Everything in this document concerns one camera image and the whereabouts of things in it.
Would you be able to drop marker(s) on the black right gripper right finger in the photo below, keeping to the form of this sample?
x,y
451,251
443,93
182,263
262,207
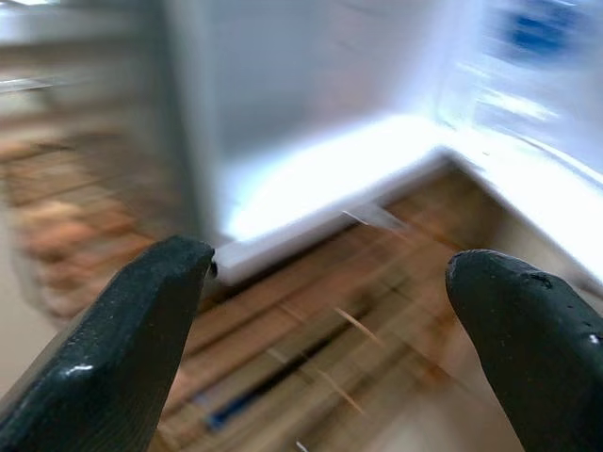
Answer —
x,y
532,348

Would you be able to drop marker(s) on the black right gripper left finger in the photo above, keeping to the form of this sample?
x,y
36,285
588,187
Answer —
x,y
103,358

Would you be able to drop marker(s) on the white fridge door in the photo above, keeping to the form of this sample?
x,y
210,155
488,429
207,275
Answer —
x,y
542,198

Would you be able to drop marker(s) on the white small fridge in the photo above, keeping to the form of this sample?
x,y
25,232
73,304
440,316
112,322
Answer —
x,y
282,117

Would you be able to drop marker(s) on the wooden slatted rack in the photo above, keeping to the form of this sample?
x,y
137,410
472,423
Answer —
x,y
330,306

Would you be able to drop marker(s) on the beige kitchen cabinet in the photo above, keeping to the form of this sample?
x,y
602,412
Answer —
x,y
70,52

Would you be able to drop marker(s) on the clear water bottle blue label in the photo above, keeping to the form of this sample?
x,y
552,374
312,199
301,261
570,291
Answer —
x,y
532,33

